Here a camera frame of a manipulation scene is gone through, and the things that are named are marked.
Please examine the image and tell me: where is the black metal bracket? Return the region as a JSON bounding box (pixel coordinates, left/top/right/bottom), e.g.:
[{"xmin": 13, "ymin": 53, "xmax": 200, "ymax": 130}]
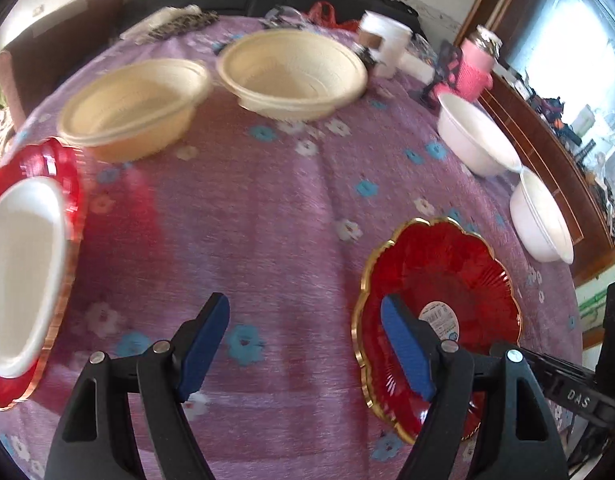
[{"xmin": 420, "ymin": 42, "xmax": 463, "ymax": 106}]

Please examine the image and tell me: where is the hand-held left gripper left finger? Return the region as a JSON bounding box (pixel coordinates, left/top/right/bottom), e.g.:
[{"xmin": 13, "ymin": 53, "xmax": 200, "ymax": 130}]
[{"xmin": 44, "ymin": 292, "xmax": 231, "ymax": 480}]

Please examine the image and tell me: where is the white plastic tub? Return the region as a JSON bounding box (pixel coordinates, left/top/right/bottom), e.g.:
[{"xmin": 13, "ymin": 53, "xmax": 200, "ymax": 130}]
[{"xmin": 357, "ymin": 10, "xmax": 413, "ymax": 78}]

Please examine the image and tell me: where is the red plastic bag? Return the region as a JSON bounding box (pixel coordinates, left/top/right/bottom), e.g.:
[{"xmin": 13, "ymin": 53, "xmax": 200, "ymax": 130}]
[{"xmin": 307, "ymin": 1, "xmax": 361, "ymax": 31}]

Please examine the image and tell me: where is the jar in pink knitted sleeve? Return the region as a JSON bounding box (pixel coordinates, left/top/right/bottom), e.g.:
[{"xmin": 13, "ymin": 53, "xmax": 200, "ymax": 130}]
[{"xmin": 455, "ymin": 25, "xmax": 503, "ymax": 102}]

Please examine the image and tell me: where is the white paper bowl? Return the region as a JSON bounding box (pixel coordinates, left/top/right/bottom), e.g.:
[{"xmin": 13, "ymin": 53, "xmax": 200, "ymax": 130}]
[
  {"xmin": 0, "ymin": 177, "xmax": 69, "ymax": 378},
  {"xmin": 436, "ymin": 92, "xmax": 523, "ymax": 178},
  {"xmin": 509, "ymin": 167, "xmax": 574, "ymax": 264}
]

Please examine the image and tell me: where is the clear plastic cup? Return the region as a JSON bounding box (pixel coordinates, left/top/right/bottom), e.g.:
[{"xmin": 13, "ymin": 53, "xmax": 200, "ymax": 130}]
[{"xmin": 262, "ymin": 5, "xmax": 308, "ymax": 28}]

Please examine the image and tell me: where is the leopard print cloth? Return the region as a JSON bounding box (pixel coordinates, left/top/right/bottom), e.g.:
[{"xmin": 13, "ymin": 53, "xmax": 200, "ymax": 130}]
[{"xmin": 120, "ymin": 5, "xmax": 219, "ymax": 41}]

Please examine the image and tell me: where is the red gold-rimmed plate with label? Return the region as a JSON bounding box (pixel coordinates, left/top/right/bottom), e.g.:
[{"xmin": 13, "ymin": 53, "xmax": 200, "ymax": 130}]
[{"xmin": 351, "ymin": 217, "xmax": 522, "ymax": 445}]

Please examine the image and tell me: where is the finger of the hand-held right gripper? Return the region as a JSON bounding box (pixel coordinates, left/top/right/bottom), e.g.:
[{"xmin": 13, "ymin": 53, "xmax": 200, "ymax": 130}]
[{"xmin": 489, "ymin": 341, "xmax": 615, "ymax": 428}]

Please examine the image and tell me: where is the cream ribbed bowl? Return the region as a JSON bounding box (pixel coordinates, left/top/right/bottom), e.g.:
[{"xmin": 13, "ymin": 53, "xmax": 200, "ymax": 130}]
[
  {"xmin": 58, "ymin": 58, "xmax": 214, "ymax": 164},
  {"xmin": 216, "ymin": 29, "xmax": 369, "ymax": 122}
]

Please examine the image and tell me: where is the purple floral tablecloth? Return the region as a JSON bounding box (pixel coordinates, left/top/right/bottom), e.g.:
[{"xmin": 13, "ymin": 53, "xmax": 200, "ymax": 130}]
[{"xmin": 0, "ymin": 12, "xmax": 583, "ymax": 480}]

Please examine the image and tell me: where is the brown chair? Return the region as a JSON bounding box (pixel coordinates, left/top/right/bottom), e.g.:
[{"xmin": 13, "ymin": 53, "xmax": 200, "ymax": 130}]
[{"xmin": 0, "ymin": 0, "xmax": 126, "ymax": 131}]

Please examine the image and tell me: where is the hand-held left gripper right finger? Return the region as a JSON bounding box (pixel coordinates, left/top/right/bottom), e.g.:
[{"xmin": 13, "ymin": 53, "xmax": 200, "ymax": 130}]
[{"xmin": 380, "ymin": 294, "xmax": 571, "ymax": 480}]

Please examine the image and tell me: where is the wooden cabinet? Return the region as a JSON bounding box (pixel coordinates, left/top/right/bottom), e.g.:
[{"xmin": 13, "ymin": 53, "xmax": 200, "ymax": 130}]
[{"xmin": 455, "ymin": 0, "xmax": 615, "ymax": 286}]

